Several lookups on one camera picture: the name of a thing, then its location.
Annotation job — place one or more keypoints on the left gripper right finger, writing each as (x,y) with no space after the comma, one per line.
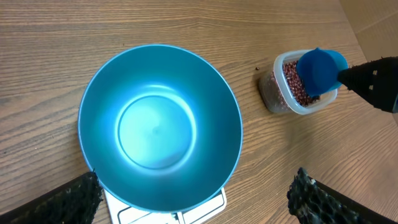
(312,202)

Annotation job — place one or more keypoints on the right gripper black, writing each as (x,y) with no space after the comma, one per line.
(375,82)

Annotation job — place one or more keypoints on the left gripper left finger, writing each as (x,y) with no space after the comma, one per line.
(74,202)

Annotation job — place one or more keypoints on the blue measuring scoop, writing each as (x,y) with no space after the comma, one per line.
(319,69)

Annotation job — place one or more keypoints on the teal blue bowl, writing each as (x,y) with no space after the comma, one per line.
(161,128)

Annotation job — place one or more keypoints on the white kitchen scale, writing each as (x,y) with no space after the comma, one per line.
(122,213)

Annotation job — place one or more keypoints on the red beans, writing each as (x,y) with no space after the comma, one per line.
(296,85)

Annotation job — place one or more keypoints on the clear plastic container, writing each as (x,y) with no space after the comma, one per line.
(276,93)

